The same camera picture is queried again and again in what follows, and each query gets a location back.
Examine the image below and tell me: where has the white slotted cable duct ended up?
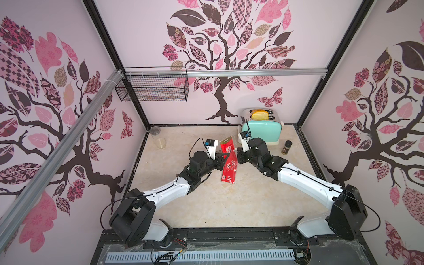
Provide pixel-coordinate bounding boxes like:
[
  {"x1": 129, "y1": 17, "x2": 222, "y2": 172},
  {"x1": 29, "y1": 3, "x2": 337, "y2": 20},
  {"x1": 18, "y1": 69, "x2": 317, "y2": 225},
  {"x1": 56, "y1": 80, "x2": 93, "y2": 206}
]
[{"x1": 104, "y1": 249, "x2": 295, "y2": 265}]

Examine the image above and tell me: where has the aluminium rail left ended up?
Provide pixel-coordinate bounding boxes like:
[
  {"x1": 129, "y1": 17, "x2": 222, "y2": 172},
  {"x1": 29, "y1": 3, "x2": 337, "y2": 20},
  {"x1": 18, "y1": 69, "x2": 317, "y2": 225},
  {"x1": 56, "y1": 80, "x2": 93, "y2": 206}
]
[{"x1": 1, "y1": 70, "x2": 125, "y2": 251}]

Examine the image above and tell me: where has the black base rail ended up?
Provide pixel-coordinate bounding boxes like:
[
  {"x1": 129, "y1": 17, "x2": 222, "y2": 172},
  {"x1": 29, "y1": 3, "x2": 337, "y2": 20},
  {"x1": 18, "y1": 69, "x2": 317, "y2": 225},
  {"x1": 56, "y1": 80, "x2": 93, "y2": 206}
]
[{"x1": 99, "y1": 226, "x2": 335, "y2": 247}]

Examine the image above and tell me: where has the spice jar black lid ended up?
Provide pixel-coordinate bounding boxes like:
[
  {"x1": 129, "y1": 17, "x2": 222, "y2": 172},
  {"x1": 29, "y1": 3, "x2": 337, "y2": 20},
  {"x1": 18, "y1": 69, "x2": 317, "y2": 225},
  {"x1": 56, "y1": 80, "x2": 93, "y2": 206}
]
[{"x1": 281, "y1": 140, "x2": 293, "y2": 155}]

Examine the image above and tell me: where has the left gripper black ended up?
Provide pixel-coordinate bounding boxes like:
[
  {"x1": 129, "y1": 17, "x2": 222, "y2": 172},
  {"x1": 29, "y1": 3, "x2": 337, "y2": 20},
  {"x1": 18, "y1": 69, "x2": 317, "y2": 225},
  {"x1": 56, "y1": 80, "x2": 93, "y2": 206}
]
[{"x1": 197, "y1": 152, "x2": 229, "y2": 178}]

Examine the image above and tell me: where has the clear glass jar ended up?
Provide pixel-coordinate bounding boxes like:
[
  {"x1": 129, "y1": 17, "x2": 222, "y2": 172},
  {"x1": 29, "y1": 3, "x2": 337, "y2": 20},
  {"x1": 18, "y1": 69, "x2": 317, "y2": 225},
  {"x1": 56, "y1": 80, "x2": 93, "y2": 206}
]
[{"x1": 149, "y1": 126, "x2": 166, "y2": 149}]

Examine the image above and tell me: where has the aluminium rail back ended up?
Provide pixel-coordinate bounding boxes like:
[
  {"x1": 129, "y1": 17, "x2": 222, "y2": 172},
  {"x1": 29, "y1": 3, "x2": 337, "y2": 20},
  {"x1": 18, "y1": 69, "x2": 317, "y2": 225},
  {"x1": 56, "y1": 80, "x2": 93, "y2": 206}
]
[{"x1": 125, "y1": 67, "x2": 328, "y2": 77}]

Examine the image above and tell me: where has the aluminium rail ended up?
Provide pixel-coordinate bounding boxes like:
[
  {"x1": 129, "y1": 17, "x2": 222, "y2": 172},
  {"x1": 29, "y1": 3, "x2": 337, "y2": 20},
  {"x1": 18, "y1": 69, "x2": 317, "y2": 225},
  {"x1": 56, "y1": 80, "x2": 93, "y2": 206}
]
[
  {"x1": 1, "y1": 70, "x2": 125, "y2": 251},
  {"x1": 125, "y1": 67, "x2": 328, "y2": 77}
]

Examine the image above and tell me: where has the mint green toaster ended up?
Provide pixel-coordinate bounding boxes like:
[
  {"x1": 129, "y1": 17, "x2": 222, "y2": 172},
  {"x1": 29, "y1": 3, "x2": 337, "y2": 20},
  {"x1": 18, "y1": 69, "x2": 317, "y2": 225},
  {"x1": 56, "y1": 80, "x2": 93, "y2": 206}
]
[{"x1": 238, "y1": 108, "x2": 284, "y2": 146}]

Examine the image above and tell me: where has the black wire basket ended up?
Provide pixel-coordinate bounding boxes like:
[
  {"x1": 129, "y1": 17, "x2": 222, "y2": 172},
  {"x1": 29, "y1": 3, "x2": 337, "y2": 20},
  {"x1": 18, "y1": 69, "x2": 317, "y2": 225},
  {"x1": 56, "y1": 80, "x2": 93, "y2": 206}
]
[{"x1": 115, "y1": 66, "x2": 189, "y2": 102}]

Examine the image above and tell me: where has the red ruler set package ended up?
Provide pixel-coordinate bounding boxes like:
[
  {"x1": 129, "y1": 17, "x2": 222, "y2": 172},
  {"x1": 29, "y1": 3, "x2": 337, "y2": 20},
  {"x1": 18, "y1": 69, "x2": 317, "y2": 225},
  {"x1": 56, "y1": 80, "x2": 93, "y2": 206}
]
[
  {"x1": 221, "y1": 152, "x2": 238, "y2": 184},
  {"x1": 220, "y1": 136, "x2": 237, "y2": 173}
]

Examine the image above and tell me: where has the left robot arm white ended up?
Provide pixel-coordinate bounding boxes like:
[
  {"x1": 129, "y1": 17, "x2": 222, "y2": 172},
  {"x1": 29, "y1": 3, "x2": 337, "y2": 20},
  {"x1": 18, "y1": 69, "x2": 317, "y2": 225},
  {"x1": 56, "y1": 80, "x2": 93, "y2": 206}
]
[{"x1": 109, "y1": 151, "x2": 230, "y2": 247}]

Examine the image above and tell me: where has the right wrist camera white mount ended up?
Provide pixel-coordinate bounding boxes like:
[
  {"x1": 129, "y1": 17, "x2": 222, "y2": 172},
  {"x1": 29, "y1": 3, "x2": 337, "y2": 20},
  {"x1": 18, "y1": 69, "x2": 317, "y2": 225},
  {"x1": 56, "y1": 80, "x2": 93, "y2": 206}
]
[{"x1": 238, "y1": 131, "x2": 250, "y2": 152}]

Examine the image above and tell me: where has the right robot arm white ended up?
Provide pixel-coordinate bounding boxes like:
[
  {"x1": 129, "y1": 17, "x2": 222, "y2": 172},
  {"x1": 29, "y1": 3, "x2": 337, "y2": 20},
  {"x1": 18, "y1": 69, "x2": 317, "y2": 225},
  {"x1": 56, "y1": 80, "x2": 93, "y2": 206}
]
[{"x1": 237, "y1": 131, "x2": 368, "y2": 245}]

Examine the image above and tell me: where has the yellow toast slice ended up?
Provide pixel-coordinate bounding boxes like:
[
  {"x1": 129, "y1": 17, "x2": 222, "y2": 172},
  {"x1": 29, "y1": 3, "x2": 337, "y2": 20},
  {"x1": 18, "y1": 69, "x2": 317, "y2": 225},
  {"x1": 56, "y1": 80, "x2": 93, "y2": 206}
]
[{"x1": 251, "y1": 109, "x2": 269, "y2": 120}]

